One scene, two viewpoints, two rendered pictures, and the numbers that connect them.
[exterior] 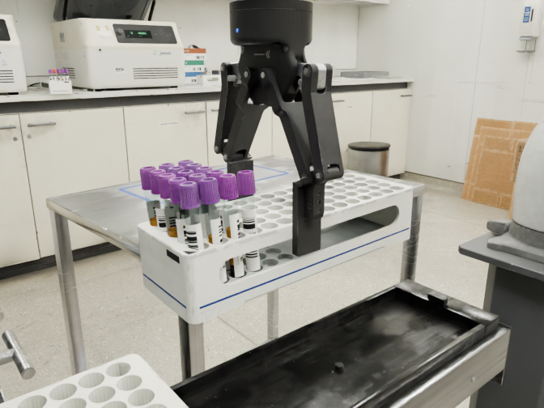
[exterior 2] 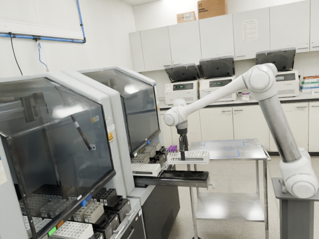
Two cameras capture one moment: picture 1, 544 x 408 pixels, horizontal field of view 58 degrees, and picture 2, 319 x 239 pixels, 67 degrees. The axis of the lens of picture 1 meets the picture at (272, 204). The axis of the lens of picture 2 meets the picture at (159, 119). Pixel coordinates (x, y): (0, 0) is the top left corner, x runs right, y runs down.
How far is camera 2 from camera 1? 1.53 m
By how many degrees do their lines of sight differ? 58
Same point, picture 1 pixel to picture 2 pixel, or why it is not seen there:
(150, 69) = (281, 90)
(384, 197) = (199, 156)
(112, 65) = not seen: hidden behind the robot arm
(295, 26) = (180, 132)
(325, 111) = (181, 143)
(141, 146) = not seen: hidden behind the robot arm
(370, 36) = not seen: outside the picture
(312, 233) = (183, 158)
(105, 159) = (260, 122)
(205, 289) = (169, 160)
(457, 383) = (192, 183)
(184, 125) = (296, 112)
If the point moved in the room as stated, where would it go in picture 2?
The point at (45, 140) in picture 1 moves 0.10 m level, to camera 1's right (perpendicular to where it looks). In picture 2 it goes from (239, 115) to (245, 115)
